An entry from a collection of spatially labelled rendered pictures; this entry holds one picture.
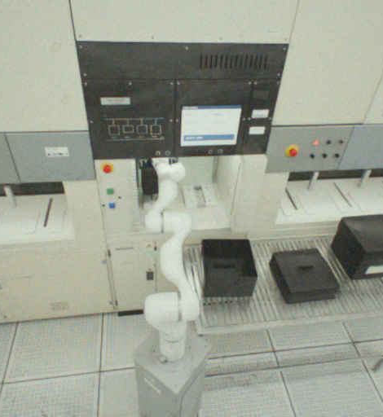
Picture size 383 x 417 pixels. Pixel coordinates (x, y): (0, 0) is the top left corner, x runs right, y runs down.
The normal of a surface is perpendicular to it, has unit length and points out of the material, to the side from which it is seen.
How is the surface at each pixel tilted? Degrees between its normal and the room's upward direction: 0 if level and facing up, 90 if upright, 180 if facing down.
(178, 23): 92
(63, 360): 0
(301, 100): 90
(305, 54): 90
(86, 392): 0
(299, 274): 0
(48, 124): 90
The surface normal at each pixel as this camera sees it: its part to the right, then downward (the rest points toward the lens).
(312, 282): 0.05, -0.76
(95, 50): 0.15, 0.66
